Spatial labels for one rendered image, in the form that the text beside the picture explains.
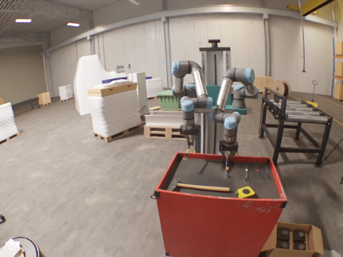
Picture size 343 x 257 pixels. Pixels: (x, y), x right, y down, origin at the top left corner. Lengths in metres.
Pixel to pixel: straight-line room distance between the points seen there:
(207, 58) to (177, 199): 1.49
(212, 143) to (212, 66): 0.93
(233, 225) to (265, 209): 0.22
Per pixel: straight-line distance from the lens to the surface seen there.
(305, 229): 2.00
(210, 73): 1.94
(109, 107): 4.04
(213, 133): 2.10
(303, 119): 2.91
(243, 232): 1.14
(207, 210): 0.98
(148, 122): 4.09
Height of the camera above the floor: 1.57
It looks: 20 degrees down
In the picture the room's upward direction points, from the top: 4 degrees counter-clockwise
